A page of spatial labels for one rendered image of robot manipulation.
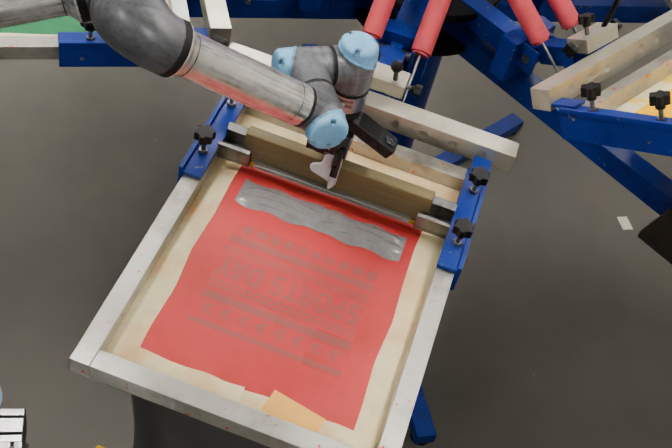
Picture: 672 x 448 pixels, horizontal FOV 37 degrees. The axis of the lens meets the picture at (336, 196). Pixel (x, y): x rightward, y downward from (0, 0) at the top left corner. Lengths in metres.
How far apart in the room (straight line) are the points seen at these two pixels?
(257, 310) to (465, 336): 1.39
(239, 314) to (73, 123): 1.79
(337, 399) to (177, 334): 0.31
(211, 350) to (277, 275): 0.22
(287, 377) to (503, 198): 1.94
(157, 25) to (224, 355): 0.63
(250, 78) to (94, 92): 2.10
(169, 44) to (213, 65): 0.09
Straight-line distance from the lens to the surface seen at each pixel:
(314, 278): 1.99
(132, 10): 1.55
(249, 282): 1.96
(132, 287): 1.89
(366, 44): 1.86
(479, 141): 2.24
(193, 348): 1.86
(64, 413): 2.89
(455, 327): 3.23
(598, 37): 2.45
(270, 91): 1.67
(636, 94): 2.38
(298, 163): 2.08
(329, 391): 1.85
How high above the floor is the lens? 2.50
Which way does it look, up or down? 46 degrees down
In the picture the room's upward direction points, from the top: 15 degrees clockwise
